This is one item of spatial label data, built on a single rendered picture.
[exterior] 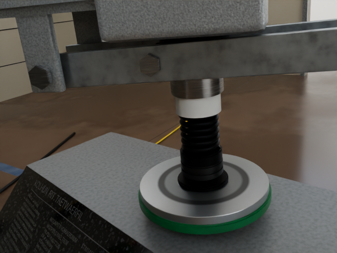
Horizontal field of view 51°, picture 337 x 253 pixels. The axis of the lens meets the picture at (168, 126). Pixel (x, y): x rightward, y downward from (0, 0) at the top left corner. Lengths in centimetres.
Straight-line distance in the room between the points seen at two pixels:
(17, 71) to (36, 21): 537
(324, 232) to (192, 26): 36
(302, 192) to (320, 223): 9
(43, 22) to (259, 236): 43
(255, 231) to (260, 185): 7
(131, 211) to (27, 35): 33
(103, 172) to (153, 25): 45
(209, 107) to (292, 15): 488
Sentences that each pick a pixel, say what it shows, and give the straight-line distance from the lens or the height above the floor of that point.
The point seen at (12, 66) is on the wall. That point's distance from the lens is 583.
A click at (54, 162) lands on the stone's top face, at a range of 89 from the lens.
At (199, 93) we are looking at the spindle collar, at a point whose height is 108.
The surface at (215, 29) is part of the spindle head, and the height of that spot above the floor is 117.
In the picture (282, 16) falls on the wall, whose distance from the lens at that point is 540.
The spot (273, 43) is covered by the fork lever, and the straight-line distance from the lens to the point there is 46.
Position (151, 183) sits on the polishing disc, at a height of 92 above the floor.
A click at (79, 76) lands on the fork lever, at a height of 112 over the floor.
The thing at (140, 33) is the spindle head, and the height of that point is 118.
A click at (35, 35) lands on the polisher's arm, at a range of 52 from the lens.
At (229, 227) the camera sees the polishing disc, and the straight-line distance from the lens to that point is 52.
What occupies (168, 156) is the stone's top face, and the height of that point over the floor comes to 87.
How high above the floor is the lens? 121
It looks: 20 degrees down
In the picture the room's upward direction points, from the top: 5 degrees counter-clockwise
